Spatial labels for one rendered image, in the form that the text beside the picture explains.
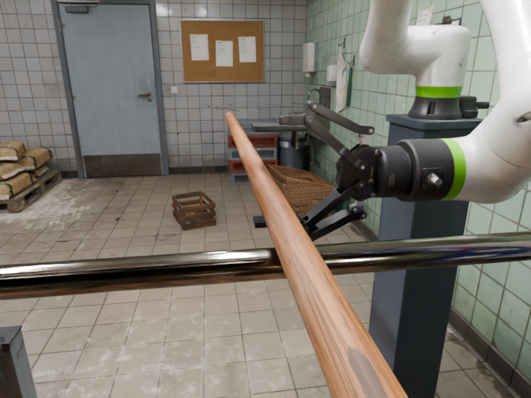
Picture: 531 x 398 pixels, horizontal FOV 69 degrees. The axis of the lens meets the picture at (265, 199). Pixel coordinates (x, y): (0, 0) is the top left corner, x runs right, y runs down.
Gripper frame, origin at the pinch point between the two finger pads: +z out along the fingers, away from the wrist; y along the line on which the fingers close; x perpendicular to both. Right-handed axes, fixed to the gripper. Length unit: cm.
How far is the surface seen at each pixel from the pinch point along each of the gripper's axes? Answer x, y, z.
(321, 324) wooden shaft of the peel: -35.0, -1.3, 1.4
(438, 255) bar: -21.1, 2.7, -14.3
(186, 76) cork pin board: 462, -8, 34
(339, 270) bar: -21.2, 3.5, -4.5
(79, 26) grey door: 461, -63, 152
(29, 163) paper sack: 395, 82, 205
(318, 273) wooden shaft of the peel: -30.5, -1.7, 0.3
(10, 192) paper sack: 338, 98, 203
